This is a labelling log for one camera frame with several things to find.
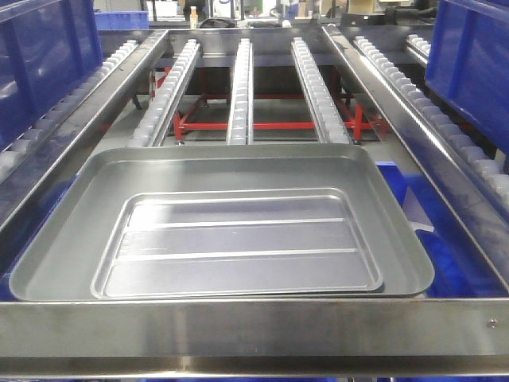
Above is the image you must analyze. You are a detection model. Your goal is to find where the middle roller track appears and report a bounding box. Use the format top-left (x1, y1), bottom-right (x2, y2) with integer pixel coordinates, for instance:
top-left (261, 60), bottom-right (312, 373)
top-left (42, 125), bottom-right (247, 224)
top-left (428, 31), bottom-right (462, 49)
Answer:
top-left (226, 38), bottom-right (254, 145)

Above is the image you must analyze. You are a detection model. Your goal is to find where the right steel divider rail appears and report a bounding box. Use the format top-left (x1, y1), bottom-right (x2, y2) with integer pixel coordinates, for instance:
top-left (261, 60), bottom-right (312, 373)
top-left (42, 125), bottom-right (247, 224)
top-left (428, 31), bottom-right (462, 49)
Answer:
top-left (322, 25), bottom-right (508, 282)

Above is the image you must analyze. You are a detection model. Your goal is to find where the far right roller track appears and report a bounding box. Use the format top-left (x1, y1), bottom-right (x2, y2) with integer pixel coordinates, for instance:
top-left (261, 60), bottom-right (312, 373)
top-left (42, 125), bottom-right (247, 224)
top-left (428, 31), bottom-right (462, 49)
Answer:
top-left (354, 36), bottom-right (508, 205)

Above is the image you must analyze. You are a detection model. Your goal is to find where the right centre roller track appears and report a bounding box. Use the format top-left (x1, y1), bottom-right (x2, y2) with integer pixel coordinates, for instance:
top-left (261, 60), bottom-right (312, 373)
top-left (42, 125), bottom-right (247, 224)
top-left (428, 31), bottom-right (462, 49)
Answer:
top-left (291, 37), bottom-right (351, 144)

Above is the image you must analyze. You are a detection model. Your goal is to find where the far left roller track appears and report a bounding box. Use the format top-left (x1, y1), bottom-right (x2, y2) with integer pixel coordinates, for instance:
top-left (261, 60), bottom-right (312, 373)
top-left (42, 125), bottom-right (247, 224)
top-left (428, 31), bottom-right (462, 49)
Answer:
top-left (1, 39), bottom-right (138, 181)

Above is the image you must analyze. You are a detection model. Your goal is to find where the left centre roller track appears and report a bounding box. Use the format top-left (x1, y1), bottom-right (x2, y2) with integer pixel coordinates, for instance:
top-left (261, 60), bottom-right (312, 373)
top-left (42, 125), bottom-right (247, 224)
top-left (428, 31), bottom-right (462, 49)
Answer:
top-left (127, 39), bottom-right (200, 147)

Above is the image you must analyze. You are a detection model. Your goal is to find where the left steel divider rail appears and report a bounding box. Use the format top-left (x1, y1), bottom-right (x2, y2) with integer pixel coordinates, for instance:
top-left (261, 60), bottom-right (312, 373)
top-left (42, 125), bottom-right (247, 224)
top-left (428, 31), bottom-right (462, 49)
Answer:
top-left (0, 29), bottom-right (169, 255)

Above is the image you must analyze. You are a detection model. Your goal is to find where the blue crate upper left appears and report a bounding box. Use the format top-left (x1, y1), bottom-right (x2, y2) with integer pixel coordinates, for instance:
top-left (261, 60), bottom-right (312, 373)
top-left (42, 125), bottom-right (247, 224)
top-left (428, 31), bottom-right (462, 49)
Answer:
top-left (1, 0), bottom-right (103, 148)

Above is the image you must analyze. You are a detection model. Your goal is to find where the steel front rack rail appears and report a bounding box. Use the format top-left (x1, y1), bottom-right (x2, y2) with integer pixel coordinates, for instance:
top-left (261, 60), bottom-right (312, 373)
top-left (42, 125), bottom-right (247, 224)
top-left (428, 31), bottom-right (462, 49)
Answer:
top-left (1, 298), bottom-right (508, 378)

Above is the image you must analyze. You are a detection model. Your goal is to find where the large grey metal tray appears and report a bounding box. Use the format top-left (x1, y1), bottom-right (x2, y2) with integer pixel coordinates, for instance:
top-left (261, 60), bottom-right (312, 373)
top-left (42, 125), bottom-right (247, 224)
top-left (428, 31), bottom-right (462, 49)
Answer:
top-left (10, 144), bottom-right (434, 301)

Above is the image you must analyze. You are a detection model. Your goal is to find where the blue crate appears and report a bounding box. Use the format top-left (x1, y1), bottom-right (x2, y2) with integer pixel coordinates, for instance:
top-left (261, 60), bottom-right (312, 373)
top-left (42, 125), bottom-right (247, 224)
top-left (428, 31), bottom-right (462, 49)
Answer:
top-left (425, 1), bottom-right (508, 153)
top-left (1, 0), bottom-right (103, 148)

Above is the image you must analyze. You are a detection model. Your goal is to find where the steel divider rail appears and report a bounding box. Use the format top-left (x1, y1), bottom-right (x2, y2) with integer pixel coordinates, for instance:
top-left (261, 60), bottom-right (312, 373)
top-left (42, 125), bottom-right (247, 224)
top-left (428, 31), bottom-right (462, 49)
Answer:
top-left (322, 25), bottom-right (508, 282)
top-left (0, 29), bottom-right (169, 255)

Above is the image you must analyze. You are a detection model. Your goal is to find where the orange bottle in background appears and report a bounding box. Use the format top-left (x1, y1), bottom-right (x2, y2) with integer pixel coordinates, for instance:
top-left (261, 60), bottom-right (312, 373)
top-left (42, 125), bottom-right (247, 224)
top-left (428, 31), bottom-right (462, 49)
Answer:
top-left (189, 6), bottom-right (199, 29)

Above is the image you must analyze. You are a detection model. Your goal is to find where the blue crate upper right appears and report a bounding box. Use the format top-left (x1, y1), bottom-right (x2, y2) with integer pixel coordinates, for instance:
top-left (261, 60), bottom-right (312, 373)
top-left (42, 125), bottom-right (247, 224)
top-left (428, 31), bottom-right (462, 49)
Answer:
top-left (425, 1), bottom-right (508, 153)

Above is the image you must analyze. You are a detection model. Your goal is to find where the roller track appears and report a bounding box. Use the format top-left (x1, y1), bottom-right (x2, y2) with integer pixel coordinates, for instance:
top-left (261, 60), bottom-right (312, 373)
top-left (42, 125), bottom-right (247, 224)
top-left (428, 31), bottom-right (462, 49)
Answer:
top-left (1, 39), bottom-right (138, 181)
top-left (127, 39), bottom-right (200, 147)
top-left (226, 38), bottom-right (254, 145)
top-left (291, 37), bottom-right (351, 144)
top-left (354, 36), bottom-right (508, 205)

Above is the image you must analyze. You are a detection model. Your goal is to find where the small silver ribbed tray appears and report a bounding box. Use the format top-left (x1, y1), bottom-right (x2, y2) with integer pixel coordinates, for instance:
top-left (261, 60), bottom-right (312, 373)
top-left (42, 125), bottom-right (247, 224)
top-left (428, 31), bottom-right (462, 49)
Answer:
top-left (91, 188), bottom-right (384, 299)

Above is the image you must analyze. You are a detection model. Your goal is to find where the red metal floor frame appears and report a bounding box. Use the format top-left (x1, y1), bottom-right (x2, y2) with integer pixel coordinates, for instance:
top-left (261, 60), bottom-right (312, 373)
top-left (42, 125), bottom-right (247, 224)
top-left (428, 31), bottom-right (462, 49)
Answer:
top-left (169, 65), bottom-right (389, 144)

